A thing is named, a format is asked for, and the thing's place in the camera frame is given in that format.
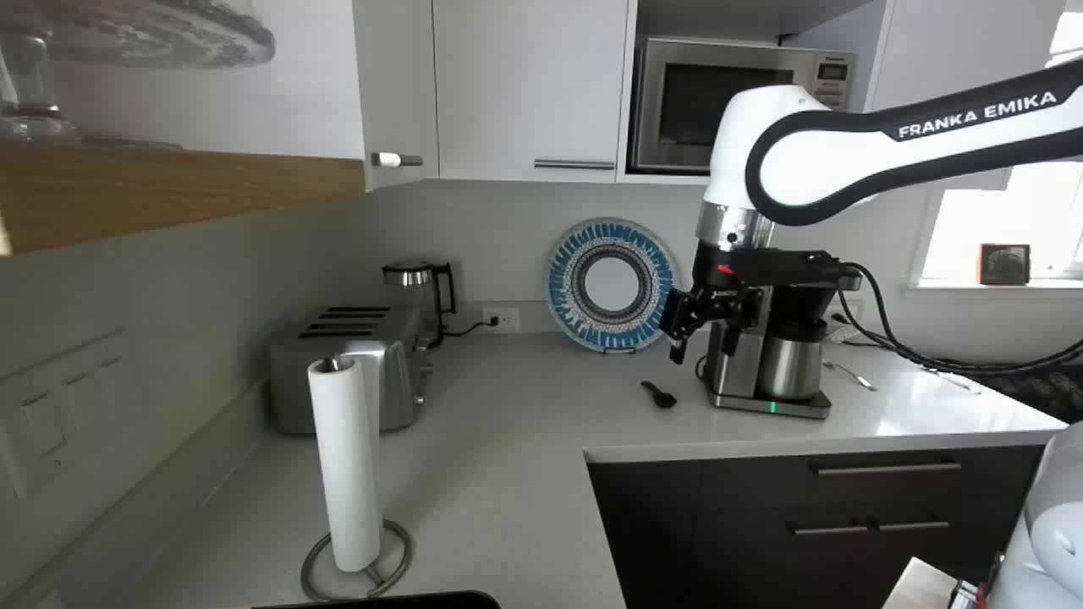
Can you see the small black scoop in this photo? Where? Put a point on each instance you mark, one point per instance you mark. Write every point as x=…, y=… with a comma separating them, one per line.
x=664, y=400

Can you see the dark lower cabinet drawers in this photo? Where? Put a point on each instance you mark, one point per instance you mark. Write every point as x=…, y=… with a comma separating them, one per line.
x=802, y=532

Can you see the white wall power outlet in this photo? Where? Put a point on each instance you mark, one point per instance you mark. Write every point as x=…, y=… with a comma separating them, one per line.
x=504, y=314

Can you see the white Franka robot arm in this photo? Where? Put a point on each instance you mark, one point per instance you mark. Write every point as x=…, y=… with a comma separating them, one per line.
x=784, y=155

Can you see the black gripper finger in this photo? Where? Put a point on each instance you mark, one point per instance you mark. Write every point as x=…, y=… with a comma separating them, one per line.
x=671, y=313
x=678, y=347

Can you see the white paper towel roll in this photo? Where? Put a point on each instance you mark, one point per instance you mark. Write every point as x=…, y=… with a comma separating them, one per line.
x=347, y=428

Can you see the white cabinet door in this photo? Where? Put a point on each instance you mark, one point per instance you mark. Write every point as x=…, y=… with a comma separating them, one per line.
x=527, y=90
x=394, y=40

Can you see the dark wall outlet plate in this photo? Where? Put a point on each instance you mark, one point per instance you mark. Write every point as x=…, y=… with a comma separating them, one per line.
x=1004, y=265

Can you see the silver four-slot toaster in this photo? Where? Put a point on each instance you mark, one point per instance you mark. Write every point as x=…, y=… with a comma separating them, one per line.
x=386, y=340

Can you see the metal paper towel holder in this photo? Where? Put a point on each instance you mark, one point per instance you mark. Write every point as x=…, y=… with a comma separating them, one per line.
x=327, y=584

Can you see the stainless microwave oven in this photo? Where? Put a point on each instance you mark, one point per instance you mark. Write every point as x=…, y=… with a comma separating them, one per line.
x=683, y=84

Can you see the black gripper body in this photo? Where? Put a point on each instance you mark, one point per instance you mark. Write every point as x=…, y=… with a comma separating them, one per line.
x=714, y=293

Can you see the silver black coffee maker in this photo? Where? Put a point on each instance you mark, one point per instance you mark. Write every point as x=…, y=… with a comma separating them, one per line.
x=770, y=327

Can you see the blue white decorative plate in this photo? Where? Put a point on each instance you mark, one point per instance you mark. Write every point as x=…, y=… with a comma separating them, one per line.
x=608, y=283

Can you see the glass cake stand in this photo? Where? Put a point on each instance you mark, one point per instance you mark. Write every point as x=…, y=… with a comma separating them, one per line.
x=34, y=35

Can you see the glass electric kettle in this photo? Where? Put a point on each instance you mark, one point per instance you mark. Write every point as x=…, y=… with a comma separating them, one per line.
x=430, y=288

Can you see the wooden shelf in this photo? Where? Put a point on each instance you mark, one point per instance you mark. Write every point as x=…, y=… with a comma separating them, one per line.
x=75, y=193

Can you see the white wall switch panel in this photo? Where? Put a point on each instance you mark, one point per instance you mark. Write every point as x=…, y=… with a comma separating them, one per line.
x=66, y=408

